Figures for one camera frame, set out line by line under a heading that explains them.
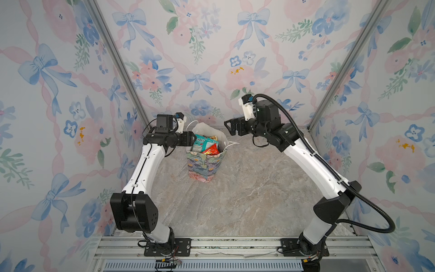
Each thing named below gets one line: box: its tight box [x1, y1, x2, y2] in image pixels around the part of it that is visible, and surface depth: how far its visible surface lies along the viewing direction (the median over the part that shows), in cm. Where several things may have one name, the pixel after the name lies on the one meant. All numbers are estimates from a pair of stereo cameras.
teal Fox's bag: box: [192, 134, 220, 153], surface depth 87 cm
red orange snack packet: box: [201, 142, 220, 156], surface depth 83 cm
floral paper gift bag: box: [186, 121, 240, 184], surface depth 85 cm
